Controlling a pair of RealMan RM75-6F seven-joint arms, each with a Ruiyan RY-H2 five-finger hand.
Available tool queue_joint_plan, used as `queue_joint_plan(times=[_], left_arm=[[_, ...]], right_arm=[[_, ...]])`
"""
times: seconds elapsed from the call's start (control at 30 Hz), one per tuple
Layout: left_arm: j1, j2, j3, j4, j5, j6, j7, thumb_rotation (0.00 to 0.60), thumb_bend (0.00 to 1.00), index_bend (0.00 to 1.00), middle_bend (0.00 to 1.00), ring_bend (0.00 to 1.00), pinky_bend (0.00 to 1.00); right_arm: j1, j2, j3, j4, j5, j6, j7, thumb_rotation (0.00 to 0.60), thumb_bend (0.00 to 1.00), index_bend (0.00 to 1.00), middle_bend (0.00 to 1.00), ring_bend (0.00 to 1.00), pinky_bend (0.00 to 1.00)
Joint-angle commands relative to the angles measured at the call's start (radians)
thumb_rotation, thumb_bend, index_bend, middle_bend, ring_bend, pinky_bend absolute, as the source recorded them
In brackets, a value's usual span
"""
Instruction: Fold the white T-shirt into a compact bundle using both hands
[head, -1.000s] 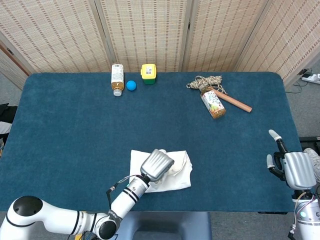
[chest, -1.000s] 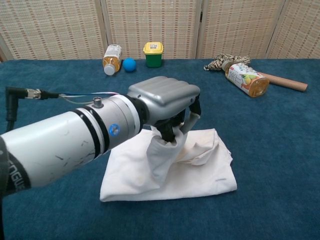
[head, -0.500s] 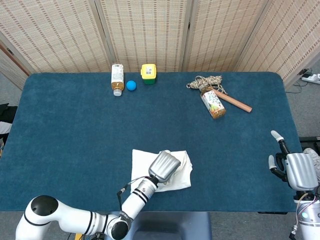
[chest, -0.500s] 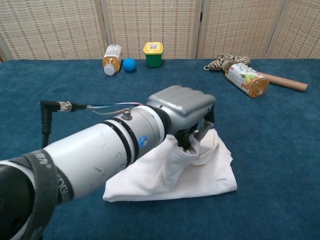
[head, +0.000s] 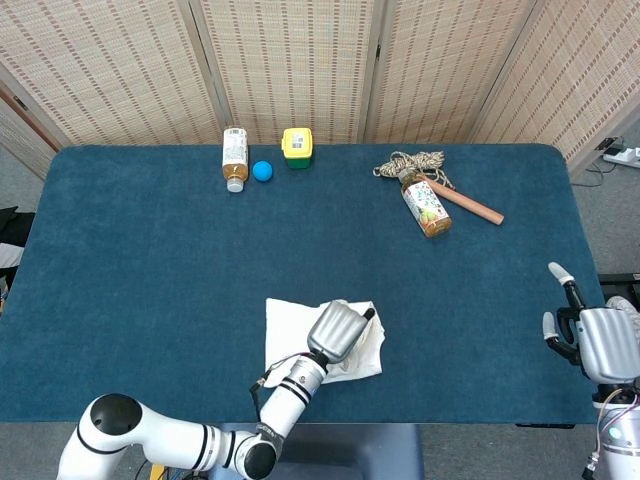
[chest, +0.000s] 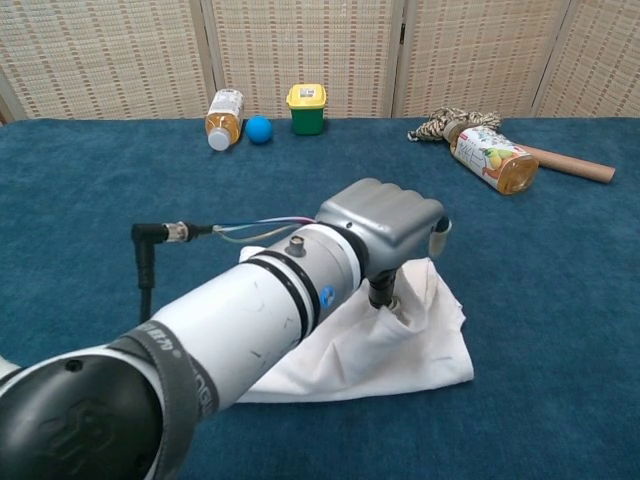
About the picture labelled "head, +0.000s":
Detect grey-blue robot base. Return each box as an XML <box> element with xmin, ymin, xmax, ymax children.
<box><xmin>208</xmin><ymin>423</ymin><xmax>426</xmax><ymax>480</ymax></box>

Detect blue carpet table cover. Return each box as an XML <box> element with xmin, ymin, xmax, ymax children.
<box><xmin>0</xmin><ymin>143</ymin><xmax>634</xmax><ymax>426</ymax></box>

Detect black table foot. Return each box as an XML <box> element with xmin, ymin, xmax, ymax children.
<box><xmin>598</xmin><ymin>272</ymin><xmax>640</xmax><ymax>287</ymax></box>

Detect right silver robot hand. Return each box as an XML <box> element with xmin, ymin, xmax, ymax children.
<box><xmin>542</xmin><ymin>261</ymin><xmax>640</xmax><ymax>385</ymax></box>

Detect brown cardboard tube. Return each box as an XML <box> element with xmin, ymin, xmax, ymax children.
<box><xmin>424</xmin><ymin>175</ymin><xmax>505</xmax><ymax>226</ymax></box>

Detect braided rope bundle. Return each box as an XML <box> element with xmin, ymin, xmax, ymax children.
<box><xmin>372</xmin><ymin>150</ymin><xmax>457</xmax><ymax>190</ymax></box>

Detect tea bottle fruit label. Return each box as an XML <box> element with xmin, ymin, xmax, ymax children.
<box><xmin>400</xmin><ymin>169</ymin><xmax>453</xmax><ymax>239</ymax></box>

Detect tangled floor cables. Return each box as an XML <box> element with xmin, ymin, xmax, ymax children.
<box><xmin>134</xmin><ymin>458</ymin><xmax>214</xmax><ymax>480</ymax></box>

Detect white T-shirt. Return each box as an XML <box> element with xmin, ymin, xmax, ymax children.
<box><xmin>263</xmin><ymin>297</ymin><xmax>387</xmax><ymax>387</ymax></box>

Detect black and white bag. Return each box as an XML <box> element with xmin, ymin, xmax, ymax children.
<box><xmin>0</xmin><ymin>207</ymin><xmax>36</xmax><ymax>301</ymax></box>

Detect tea bottle white label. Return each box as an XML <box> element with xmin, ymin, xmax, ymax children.
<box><xmin>221</xmin><ymin>126</ymin><xmax>250</xmax><ymax>194</ymax></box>

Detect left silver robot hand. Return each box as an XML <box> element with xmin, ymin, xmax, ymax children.
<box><xmin>305</xmin><ymin>300</ymin><xmax>377</xmax><ymax>365</ymax></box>

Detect woven bamboo screen panel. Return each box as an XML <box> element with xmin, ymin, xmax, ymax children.
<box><xmin>362</xmin><ymin>0</ymin><xmax>544</xmax><ymax>146</ymax></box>
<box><xmin>188</xmin><ymin>0</ymin><xmax>386</xmax><ymax>146</ymax></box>
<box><xmin>0</xmin><ymin>0</ymin><xmax>234</xmax><ymax>147</ymax></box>
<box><xmin>0</xmin><ymin>82</ymin><xmax>64</xmax><ymax>181</ymax></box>
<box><xmin>469</xmin><ymin>0</ymin><xmax>640</xmax><ymax>176</ymax></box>

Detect green container yellow lid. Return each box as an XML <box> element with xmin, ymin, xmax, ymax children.
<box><xmin>280</xmin><ymin>127</ymin><xmax>314</xmax><ymax>170</ymax></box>

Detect white sneaker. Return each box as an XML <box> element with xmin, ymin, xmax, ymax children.
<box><xmin>605</xmin><ymin>295</ymin><xmax>640</xmax><ymax>321</ymax></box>

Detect white power strip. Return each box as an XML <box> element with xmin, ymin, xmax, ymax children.
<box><xmin>602</xmin><ymin>146</ymin><xmax>640</xmax><ymax>169</ymax></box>

